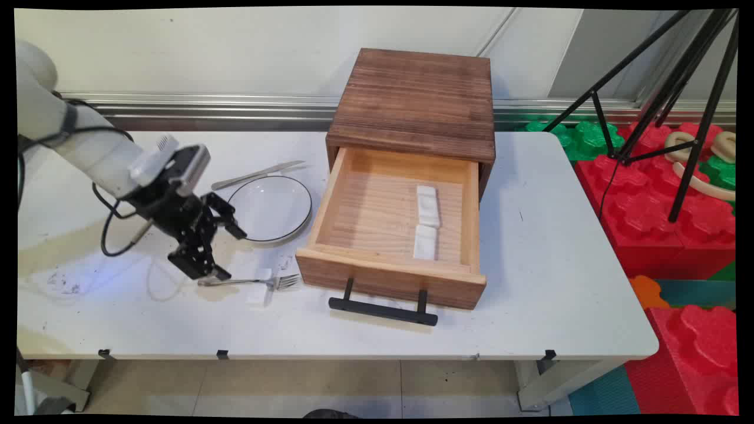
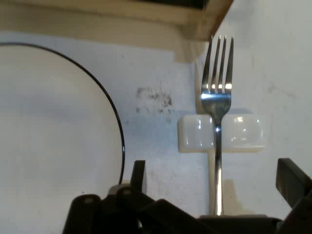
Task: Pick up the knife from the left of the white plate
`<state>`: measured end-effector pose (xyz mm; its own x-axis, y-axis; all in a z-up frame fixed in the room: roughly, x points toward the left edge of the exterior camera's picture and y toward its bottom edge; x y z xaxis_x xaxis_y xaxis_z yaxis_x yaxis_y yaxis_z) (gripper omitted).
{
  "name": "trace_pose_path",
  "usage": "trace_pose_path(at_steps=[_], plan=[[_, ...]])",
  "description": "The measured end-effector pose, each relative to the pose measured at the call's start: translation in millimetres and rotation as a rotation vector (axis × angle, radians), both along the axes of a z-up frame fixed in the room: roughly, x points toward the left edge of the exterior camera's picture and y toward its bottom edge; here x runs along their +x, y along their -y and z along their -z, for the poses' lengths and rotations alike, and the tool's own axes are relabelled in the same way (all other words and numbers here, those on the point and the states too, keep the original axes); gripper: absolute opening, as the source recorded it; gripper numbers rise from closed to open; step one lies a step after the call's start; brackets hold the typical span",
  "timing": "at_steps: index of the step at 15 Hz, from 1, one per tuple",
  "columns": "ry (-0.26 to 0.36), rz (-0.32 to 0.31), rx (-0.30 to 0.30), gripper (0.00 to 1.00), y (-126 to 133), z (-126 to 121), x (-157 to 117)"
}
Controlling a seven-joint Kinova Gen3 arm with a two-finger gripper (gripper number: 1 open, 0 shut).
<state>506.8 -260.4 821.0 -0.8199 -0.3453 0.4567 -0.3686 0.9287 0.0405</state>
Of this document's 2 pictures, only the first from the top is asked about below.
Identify white plate black rim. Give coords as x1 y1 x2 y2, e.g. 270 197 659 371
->
227 175 313 244

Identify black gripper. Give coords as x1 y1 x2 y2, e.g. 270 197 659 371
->
125 175 247 281

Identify aluminium wall rail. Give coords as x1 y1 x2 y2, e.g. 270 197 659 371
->
58 92 737 132

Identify black tripod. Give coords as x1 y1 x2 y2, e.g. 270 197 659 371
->
542 8 740 224

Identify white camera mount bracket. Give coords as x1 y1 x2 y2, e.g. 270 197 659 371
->
128 134 180 187

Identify silver table knife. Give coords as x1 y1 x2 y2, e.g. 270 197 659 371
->
211 160 306 191

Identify orange foam piece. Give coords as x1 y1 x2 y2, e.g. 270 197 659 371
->
628 275 672 312

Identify green foam block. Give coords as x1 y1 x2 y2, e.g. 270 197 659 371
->
700 154 737 190
518 120 626 163

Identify light wooden drawer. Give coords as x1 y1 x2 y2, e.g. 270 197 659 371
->
295 146 488 312

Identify beige ring toy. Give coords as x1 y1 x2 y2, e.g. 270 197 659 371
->
664 130 737 203

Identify blue foam mat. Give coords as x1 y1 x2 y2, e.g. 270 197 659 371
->
568 365 642 416

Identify white cutlery rest block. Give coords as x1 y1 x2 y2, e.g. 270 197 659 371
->
412 224 438 261
246 268 273 307
416 185 442 229

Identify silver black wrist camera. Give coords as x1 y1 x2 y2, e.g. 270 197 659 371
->
170 144 211 197

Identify silver fork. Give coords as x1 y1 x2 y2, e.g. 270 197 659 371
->
197 273 302 292

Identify large red foam block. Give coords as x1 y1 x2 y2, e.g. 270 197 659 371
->
574 122 737 281

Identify dark wooden drawer cabinet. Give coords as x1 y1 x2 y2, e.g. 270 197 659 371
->
326 48 497 202

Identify teal foam mat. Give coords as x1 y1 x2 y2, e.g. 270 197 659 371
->
657 279 737 312

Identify white table leg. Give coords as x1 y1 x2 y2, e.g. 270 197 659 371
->
16 358 102 414
514 357 629 412

